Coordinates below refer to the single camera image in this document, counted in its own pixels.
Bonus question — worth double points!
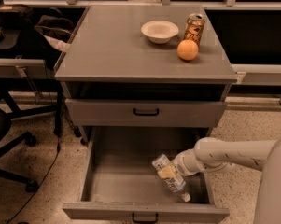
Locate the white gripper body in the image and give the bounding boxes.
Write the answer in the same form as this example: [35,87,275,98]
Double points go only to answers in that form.
[172,149,204,176]

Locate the dark bag on desk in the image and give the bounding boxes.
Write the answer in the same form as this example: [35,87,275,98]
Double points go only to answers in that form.
[0,4,34,29]

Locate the grey drawer cabinet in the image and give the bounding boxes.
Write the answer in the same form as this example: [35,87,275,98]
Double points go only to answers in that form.
[55,6,235,140]

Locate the black office chair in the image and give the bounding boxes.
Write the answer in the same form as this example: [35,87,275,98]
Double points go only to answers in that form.
[0,105,39,194]

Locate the closed grey upper drawer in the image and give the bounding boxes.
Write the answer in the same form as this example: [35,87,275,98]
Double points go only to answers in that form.
[65,99,226,128]

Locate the white paper bowl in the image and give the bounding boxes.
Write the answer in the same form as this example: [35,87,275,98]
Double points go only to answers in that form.
[141,21,179,44]

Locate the open grey lower drawer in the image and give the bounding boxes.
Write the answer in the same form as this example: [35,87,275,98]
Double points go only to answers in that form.
[63,127,229,224]

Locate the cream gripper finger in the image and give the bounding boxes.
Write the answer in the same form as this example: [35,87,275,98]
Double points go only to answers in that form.
[158,165,176,179]

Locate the black floor cable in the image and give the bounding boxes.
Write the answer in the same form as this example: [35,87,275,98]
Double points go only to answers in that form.
[4,140,62,224]

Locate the orange patterned drink can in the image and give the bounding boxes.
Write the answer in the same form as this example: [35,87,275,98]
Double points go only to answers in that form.
[183,13,205,45]

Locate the clear plastic water bottle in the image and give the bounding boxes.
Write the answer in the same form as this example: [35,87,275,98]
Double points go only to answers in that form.
[152,154,191,203]

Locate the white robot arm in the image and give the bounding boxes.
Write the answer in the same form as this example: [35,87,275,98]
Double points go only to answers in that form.
[152,137,281,224]

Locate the dark backpack with strap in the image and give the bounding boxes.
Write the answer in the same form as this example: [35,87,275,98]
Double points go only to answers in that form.
[35,15,75,52]

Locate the orange fruit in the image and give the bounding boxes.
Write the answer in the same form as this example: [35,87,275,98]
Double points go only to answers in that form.
[177,40,199,61]

